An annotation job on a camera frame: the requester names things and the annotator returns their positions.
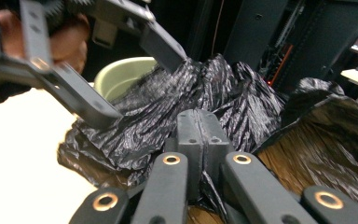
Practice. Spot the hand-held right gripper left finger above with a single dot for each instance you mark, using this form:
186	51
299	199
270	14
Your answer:
194	146

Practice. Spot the dark equipment rack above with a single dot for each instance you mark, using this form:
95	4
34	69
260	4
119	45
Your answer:
307	37

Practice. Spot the black plastic garbage bag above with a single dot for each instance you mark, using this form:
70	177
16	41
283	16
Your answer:
155	102

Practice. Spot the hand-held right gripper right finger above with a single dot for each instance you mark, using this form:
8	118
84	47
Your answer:
213	146

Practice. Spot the green plastic trash bin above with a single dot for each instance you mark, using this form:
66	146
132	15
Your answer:
121	77

